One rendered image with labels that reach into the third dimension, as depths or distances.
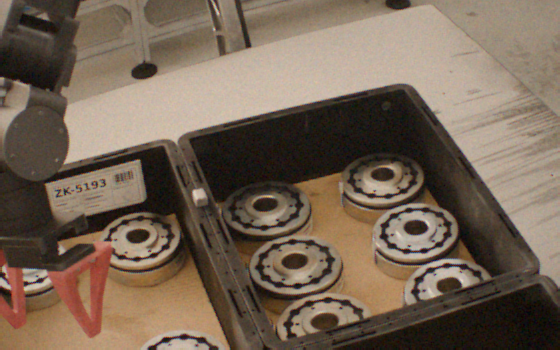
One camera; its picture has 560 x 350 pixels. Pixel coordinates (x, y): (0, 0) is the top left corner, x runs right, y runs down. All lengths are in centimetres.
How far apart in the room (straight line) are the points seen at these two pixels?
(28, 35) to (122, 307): 49
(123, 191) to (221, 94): 53
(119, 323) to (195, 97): 69
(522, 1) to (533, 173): 204
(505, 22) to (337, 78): 170
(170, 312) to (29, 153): 50
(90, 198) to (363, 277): 34
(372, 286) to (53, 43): 54
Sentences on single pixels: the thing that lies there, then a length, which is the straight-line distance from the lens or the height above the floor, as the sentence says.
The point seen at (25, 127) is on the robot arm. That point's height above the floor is 126.
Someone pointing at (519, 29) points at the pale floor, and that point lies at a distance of 353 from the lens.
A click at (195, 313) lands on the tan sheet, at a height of 83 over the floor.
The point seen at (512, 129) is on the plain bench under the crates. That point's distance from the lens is 179.
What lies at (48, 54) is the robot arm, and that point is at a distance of 93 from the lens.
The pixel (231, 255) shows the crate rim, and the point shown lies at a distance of 122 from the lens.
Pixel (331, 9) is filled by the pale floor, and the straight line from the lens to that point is 364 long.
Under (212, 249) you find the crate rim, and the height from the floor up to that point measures 93.
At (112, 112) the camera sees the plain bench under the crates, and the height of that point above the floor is 70.
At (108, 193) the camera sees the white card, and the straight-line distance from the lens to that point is 141.
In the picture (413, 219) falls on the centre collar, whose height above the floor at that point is 87.
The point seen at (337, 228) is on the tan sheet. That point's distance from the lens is 140.
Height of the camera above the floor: 170
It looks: 35 degrees down
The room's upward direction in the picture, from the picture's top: 6 degrees counter-clockwise
